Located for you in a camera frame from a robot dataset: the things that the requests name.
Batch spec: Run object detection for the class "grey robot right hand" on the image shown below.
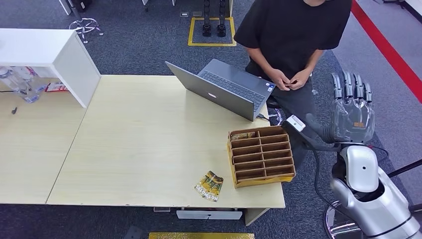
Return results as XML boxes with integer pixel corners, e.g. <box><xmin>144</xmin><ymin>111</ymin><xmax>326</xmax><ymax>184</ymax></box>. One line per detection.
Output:
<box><xmin>306</xmin><ymin>70</ymin><xmax>376</xmax><ymax>145</ymax></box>

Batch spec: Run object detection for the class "person's left hand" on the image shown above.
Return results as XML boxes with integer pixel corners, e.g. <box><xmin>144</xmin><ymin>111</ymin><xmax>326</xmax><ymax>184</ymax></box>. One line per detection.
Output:
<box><xmin>287</xmin><ymin>68</ymin><xmax>313</xmax><ymax>91</ymax></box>

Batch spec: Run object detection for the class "person's right hand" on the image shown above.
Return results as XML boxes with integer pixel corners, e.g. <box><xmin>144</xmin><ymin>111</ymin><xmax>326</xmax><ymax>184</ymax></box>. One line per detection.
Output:
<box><xmin>267</xmin><ymin>68</ymin><xmax>291</xmax><ymax>91</ymax></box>

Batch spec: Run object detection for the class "person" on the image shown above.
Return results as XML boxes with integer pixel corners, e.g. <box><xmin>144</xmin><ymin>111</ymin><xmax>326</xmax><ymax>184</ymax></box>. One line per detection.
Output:
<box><xmin>233</xmin><ymin>0</ymin><xmax>353</xmax><ymax>172</ymax></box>

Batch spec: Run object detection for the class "brown card in organizer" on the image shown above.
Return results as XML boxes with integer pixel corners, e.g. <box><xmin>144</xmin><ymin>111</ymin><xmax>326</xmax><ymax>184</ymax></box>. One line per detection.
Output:
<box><xmin>230</xmin><ymin>131</ymin><xmax>256</xmax><ymax>141</ymax></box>

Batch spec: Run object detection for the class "wooden slotted card organizer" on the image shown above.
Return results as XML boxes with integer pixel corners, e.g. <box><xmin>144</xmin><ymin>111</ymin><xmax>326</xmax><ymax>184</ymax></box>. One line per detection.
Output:
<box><xmin>226</xmin><ymin>125</ymin><xmax>297</xmax><ymax>189</ymax></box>

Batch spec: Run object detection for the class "black stool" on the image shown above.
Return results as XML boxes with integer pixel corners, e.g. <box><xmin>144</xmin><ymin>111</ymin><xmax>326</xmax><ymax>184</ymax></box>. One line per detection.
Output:
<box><xmin>266</xmin><ymin>97</ymin><xmax>284</xmax><ymax>126</ymax></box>

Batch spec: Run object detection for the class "grey laptop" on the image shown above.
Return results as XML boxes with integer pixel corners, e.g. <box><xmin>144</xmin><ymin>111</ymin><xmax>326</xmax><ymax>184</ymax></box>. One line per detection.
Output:
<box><xmin>165</xmin><ymin>58</ymin><xmax>276</xmax><ymax>122</ymax></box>

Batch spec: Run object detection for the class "black stanchion with disc base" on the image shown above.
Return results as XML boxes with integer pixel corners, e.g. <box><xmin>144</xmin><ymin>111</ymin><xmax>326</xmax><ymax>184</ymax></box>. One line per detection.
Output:
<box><xmin>386</xmin><ymin>159</ymin><xmax>422</xmax><ymax>179</ymax></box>

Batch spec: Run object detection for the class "black robot leg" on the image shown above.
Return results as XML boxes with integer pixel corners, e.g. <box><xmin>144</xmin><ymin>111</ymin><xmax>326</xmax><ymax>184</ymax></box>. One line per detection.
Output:
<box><xmin>216</xmin><ymin>0</ymin><xmax>227</xmax><ymax>38</ymax></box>
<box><xmin>202</xmin><ymin>0</ymin><xmax>212</xmax><ymax>38</ymax></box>

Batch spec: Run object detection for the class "wooden table leg panel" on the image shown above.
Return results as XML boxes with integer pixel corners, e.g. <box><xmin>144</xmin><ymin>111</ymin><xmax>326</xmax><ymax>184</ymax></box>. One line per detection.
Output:
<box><xmin>244</xmin><ymin>208</ymin><xmax>271</xmax><ymax>227</ymax></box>

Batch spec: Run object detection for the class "white drawer under table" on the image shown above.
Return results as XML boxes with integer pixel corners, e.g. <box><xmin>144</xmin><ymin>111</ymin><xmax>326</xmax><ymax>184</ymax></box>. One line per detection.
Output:
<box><xmin>176</xmin><ymin>208</ymin><xmax>243</xmax><ymax>221</ymax></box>

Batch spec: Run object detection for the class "chrome chair base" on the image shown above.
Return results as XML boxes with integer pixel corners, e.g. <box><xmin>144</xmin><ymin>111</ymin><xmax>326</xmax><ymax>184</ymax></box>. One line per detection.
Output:
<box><xmin>68</xmin><ymin>18</ymin><xmax>104</xmax><ymax>44</ymax></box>

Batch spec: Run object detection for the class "red white packet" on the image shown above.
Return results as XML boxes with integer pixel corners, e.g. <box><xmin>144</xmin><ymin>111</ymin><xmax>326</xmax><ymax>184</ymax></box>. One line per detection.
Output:
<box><xmin>45</xmin><ymin>82</ymin><xmax>69</xmax><ymax>93</ymax></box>

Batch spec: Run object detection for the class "white furniture leg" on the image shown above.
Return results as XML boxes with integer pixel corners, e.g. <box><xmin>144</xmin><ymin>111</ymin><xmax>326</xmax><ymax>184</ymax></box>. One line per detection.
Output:
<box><xmin>58</xmin><ymin>0</ymin><xmax>72</xmax><ymax>16</ymax></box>

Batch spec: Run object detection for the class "white shelf riser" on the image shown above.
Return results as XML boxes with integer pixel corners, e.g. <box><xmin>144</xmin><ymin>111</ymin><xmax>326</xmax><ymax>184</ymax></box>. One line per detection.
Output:
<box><xmin>0</xmin><ymin>28</ymin><xmax>102</xmax><ymax>109</ymax></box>

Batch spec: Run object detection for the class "clear plastic bottle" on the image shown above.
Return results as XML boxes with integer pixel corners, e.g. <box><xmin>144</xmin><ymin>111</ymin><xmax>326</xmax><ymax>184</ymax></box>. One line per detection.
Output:
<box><xmin>14</xmin><ymin>66</ymin><xmax>49</xmax><ymax>94</ymax></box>
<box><xmin>0</xmin><ymin>67</ymin><xmax>41</xmax><ymax>104</ymax></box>

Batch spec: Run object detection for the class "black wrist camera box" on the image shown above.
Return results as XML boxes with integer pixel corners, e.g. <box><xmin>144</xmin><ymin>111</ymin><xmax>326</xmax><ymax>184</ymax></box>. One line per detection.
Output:
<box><xmin>281</xmin><ymin>115</ymin><xmax>331</xmax><ymax>153</ymax></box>

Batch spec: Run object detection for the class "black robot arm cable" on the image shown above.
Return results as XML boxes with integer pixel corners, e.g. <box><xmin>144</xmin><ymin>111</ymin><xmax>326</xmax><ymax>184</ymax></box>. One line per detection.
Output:
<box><xmin>311</xmin><ymin>147</ymin><xmax>351</xmax><ymax>219</ymax></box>

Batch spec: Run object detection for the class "yellow floor tape frame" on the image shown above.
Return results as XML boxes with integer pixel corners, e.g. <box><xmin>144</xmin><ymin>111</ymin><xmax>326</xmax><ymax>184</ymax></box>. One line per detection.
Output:
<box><xmin>187</xmin><ymin>17</ymin><xmax>237</xmax><ymax>47</ymax></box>

